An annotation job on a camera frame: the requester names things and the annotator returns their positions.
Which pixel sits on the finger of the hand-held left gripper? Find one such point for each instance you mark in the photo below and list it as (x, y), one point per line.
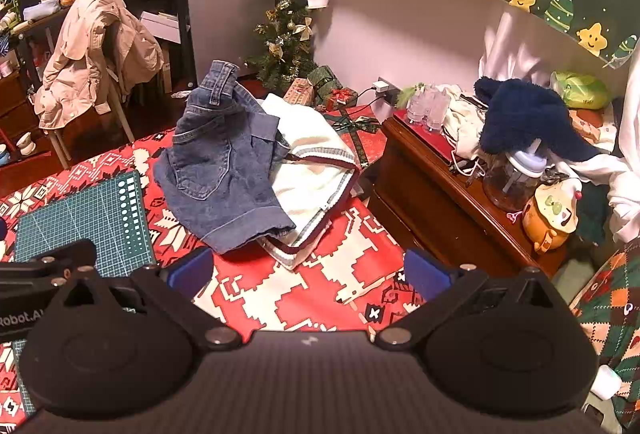
(55, 261)

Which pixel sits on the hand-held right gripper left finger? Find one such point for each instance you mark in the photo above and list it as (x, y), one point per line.
(192, 271)

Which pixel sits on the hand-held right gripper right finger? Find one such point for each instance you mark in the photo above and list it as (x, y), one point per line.
(425, 271)

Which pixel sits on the blue denim shorts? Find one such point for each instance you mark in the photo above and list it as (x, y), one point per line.
(215, 164)

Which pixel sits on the green cutting mat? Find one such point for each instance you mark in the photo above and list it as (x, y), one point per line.
(85, 224)

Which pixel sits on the wooden nightstand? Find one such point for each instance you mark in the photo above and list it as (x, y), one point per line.
(425, 194)

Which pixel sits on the blue pet bowl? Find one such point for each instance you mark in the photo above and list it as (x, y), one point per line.
(4, 156)

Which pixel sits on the red patterned blanket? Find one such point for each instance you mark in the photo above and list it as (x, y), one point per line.
(310, 294)

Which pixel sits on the white pet bowl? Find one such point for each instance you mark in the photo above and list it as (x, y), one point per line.
(25, 144)

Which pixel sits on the clear straw drinking bottle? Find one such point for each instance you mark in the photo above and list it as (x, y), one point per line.
(510, 179)

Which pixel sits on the flat red green gift box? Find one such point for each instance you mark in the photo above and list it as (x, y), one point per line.
(362, 134)

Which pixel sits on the cream patterned cloth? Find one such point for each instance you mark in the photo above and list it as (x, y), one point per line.
(462, 124)

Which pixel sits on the white knit vest striped trim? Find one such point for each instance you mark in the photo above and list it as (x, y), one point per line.
(310, 164)

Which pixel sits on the wooden drawer cabinet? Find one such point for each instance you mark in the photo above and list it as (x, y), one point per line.
(15, 104)

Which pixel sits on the clear plastic bottle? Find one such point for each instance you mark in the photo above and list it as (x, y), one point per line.
(417, 106)
(436, 109)

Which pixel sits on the grey chair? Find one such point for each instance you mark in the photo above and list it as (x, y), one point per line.
(121, 111)

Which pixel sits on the dark blue fluffy cloth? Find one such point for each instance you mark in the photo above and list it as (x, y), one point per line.
(525, 114)

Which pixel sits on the small red gift box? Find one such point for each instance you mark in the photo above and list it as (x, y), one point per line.
(342, 98)

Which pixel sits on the argyle patterned cloth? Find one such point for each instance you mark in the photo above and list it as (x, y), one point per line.
(615, 309)

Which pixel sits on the brown patterned gift box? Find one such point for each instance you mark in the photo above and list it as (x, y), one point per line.
(299, 91)

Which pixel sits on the beige jacket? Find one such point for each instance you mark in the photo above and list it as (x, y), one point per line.
(85, 54)

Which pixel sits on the white hoodie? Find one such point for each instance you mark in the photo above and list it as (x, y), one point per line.
(625, 174)

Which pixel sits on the black desk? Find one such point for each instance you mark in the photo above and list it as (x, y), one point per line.
(182, 39)

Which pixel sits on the sheer white cloth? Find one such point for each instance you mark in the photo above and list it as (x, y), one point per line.
(510, 49)

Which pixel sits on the green plush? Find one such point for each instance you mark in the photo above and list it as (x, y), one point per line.
(580, 89)

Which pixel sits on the small Christmas tree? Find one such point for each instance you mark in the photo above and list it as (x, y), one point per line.
(285, 49)

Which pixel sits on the grey refrigerator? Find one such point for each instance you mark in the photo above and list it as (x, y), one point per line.
(225, 14)

